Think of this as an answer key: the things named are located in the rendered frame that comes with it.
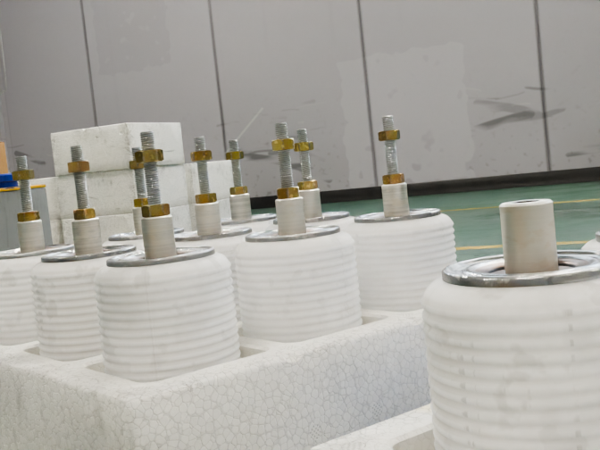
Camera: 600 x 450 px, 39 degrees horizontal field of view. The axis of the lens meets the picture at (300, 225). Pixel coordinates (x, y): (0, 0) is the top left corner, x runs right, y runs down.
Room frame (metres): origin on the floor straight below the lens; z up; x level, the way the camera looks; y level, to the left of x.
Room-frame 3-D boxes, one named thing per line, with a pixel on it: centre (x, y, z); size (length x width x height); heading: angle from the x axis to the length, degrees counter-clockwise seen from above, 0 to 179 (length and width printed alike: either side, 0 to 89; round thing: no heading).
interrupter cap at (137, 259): (0.60, 0.10, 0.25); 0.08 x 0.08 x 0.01
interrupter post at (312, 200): (0.84, -0.01, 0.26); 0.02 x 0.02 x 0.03
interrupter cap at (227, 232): (0.76, 0.08, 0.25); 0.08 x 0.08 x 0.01
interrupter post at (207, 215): (0.76, 0.08, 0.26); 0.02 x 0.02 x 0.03
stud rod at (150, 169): (0.60, 0.10, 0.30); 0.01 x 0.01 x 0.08
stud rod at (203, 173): (0.76, 0.08, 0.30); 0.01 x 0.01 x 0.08
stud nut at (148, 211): (0.60, 0.10, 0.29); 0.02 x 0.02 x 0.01; 73
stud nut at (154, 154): (0.60, 0.10, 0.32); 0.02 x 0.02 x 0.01; 73
